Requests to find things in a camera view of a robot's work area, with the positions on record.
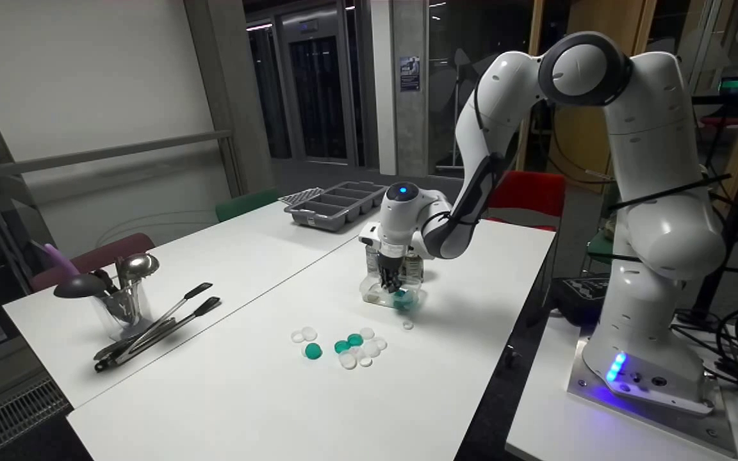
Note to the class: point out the black control box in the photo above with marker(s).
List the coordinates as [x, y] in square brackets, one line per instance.
[575, 297]

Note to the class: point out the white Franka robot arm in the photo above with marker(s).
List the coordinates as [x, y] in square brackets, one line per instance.
[658, 220]

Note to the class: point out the grey cutlery tray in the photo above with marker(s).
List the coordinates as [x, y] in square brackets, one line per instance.
[334, 204]

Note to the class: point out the red chair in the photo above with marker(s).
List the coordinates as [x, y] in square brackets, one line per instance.
[531, 196]

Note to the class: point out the purple utensil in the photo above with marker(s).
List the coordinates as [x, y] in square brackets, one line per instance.
[60, 258]

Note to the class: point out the metal ladle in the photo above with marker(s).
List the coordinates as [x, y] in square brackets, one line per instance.
[136, 267]

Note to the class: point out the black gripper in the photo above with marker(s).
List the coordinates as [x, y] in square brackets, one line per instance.
[389, 258]

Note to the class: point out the grey handrail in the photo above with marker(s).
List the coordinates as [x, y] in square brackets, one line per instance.
[95, 156]

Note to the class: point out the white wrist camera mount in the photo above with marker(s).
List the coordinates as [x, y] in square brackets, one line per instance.
[369, 234]

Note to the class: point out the clear plastic container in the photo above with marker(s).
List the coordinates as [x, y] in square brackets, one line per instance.
[412, 299]

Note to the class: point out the white bottle cap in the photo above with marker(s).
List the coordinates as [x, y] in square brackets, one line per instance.
[307, 330]
[405, 322]
[364, 361]
[297, 336]
[346, 361]

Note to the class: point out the glass utensil holder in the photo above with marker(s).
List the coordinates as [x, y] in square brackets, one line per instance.
[134, 299]

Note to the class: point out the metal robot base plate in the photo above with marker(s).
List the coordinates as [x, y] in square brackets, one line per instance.
[640, 404]

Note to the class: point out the green chair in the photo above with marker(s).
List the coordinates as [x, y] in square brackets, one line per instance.
[244, 204]

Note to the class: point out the black ladle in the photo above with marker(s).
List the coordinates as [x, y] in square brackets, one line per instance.
[74, 286]

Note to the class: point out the small wall poster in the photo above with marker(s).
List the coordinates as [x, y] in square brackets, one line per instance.
[411, 75]

